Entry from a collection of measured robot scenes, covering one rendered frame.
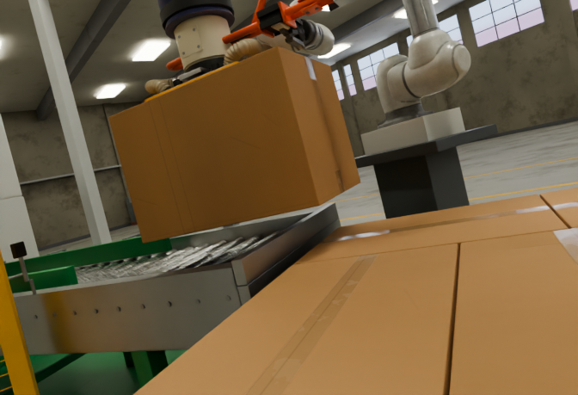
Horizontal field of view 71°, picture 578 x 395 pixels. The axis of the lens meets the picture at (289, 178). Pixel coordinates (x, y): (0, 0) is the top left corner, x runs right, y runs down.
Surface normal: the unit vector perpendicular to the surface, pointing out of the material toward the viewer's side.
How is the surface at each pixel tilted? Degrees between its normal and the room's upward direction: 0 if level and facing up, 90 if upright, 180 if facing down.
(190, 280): 90
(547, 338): 0
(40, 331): 90
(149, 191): 90
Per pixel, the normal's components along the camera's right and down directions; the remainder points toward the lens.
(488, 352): -0.24, -0.97
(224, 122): -0.41, 0.13
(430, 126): 0.63, -0.13
